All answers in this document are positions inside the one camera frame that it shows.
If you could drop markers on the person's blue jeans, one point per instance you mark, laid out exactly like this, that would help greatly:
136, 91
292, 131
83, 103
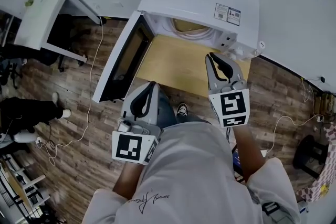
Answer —
166, 110

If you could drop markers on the black stool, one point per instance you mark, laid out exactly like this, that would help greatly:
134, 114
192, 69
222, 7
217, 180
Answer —
312, 154

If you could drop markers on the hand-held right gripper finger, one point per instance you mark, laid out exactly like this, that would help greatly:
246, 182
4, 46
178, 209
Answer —
211, 73
232, 66

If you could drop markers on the pink checkered cloth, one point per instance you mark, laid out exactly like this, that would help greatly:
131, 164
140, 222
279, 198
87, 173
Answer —
324, 168

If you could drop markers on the green plant in white planter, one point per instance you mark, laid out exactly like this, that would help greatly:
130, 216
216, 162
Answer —
29, 2

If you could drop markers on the person's left forearm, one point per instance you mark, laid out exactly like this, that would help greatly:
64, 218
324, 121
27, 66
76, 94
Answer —
130, 181

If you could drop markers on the person's right forearm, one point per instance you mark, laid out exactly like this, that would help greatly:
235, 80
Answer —
248, 154

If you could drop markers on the black office chair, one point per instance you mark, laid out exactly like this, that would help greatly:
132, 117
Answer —
63, 36
10, 70

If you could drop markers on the white desk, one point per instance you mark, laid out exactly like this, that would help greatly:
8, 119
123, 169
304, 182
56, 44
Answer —
39, 23

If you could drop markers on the black plug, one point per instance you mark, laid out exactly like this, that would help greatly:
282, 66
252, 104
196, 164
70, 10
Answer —
322, 79

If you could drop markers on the person's white t-shirt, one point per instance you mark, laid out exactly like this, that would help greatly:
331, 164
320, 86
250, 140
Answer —
189, 175

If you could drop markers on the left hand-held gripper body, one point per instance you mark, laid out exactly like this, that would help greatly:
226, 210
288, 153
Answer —
128, 145

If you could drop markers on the blue and white label sticker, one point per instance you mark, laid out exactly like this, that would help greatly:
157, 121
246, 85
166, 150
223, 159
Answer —
227, 14

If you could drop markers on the white microwave door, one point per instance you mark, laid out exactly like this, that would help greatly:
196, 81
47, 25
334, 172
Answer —
131, 55

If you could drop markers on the white power adapter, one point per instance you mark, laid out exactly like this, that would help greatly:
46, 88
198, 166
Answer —
39, 141
319, 118

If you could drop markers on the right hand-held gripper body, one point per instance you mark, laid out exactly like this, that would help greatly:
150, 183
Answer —
233, 105

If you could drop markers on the white metal rack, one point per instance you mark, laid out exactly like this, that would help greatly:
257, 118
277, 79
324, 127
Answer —
23, 189

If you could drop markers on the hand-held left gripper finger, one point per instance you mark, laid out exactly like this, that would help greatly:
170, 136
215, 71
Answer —
155, 110
131, 105

